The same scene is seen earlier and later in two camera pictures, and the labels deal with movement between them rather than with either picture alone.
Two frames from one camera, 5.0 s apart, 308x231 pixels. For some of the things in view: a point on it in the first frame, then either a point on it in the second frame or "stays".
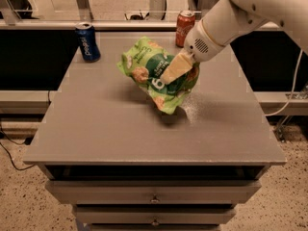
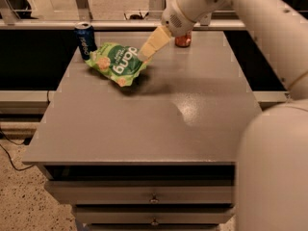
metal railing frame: [159, 19] stays
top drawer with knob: [152, 192] stays
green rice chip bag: [144, 63] → [117, 62]
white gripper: [201, 44] → [176, 17]
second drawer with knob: [154, 215] stays
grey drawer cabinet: [104, 146] stays
